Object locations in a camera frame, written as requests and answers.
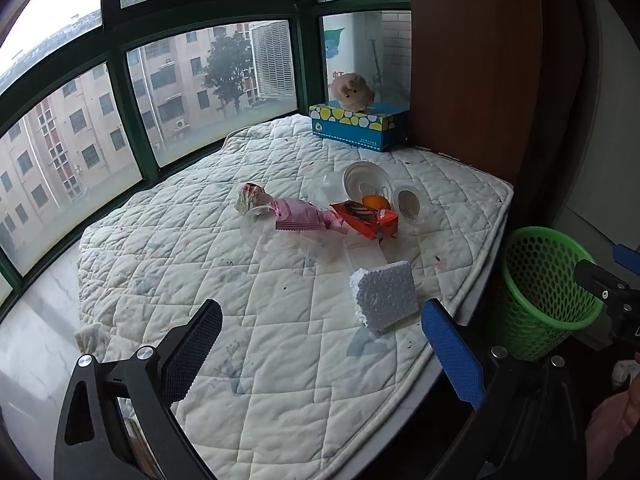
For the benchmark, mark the clear plastic dome cup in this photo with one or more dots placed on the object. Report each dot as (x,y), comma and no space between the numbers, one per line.
(410,202)

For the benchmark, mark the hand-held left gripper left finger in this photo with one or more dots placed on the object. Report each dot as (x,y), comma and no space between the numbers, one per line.
(192,352)

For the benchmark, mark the orange fruit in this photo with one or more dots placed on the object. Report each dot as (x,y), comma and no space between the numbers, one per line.
(375,201)

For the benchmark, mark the beige plush toy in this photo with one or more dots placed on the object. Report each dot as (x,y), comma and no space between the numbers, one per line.
(352,91)

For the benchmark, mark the white foam block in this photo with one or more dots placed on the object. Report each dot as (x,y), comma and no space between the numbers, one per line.
(382,295)

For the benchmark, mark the blue spotted tissue box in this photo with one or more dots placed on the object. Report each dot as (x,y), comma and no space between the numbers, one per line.
(350,130)

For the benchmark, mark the apartment building outside window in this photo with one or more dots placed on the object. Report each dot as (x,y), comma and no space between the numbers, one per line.
(60,160)

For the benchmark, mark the crumpled red white wrapper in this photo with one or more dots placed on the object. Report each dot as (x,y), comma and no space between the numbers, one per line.
(252,197)

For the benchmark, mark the person's right hand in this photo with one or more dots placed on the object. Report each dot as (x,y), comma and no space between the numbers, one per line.
(617,417)

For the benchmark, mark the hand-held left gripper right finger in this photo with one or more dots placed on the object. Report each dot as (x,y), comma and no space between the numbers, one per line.
(452,360)

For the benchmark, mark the outdoor air conditioner unit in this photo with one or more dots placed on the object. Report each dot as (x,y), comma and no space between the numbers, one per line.
(272,60)

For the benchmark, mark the brown wooden cabinet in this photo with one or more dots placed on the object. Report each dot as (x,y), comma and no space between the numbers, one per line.
(475,60)

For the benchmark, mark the clear plastic bowl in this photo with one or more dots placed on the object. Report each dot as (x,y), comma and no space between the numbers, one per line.
(257,227)

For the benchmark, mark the white crumpled paper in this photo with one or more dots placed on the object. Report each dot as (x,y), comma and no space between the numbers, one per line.
(624,371)

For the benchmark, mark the clear plastic tray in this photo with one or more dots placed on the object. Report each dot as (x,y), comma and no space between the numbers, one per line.
(320,252)

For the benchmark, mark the orange snack wrapper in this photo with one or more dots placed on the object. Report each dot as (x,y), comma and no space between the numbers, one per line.
(357,221)

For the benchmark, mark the pink snack wrapper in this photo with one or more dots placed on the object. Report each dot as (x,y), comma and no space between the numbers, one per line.
(300,215)

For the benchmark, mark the tree outside window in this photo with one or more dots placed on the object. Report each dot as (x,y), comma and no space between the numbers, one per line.
(227,67)

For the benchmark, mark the green window frame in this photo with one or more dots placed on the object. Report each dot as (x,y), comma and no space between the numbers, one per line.
(112,35)

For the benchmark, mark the white quilted mattress pad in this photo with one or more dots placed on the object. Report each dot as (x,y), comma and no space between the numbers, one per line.
(250,310)

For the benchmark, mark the clear plastic lid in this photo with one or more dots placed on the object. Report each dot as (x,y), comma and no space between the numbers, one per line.
(326,190)

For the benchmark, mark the green plastic wastebasket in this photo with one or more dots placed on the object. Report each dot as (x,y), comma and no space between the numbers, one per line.
(540,290)

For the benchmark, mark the white plastic lid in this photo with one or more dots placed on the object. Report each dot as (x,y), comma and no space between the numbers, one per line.
(365,177)

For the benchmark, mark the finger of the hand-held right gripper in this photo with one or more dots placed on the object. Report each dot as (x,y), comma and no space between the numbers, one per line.
(629,255)
(600,282)

